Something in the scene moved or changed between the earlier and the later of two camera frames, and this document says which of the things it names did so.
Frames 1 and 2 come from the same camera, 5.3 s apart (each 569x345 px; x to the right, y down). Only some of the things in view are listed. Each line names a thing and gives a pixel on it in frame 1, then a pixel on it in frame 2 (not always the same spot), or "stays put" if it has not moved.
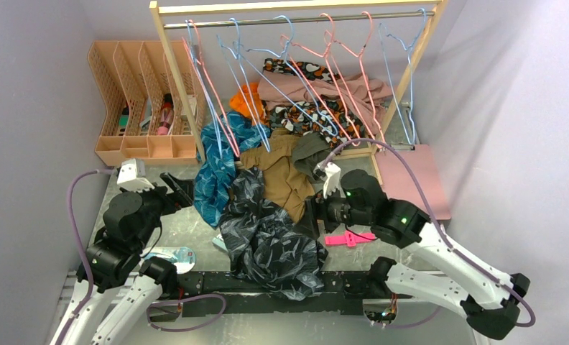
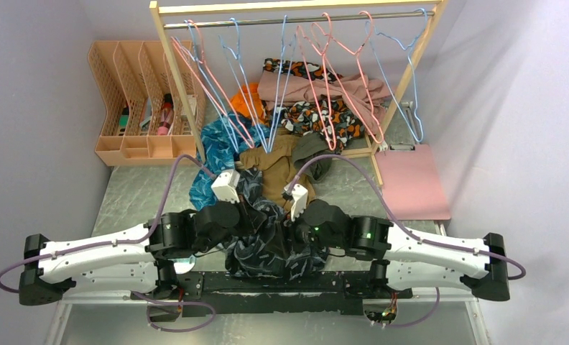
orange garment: (248, 103) stays put
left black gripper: (182, 195) to (251, 219)
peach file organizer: (143, 122) stays put
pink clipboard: (399, 184) stays put
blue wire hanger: (202, 85) to (200, 68)
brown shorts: (281, 185) stays put
